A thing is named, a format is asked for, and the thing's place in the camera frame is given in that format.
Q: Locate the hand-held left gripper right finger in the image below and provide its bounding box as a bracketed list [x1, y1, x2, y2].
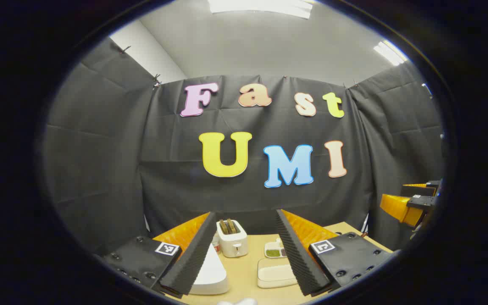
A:
[274, 209, 395, 297]

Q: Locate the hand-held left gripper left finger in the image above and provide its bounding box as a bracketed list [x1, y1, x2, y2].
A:
[100, 212, 218, 297]

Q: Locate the clear plastic tray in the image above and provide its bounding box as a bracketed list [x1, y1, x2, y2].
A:
[257, 258, 299, 289]

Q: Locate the white divided bean dish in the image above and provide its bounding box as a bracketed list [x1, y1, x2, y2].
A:
[264, 239, 288, 259]

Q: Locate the white toaster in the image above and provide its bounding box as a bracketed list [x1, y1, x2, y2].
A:
[216, 219, 249, 258]

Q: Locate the black backdrop cloth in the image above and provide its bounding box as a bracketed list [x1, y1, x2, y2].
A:
[43, 38, 446, 255]

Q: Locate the ceiling light panel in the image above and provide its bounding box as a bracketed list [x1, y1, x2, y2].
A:
[208, 0, 314, 19]
[373, 40, 409, 66]

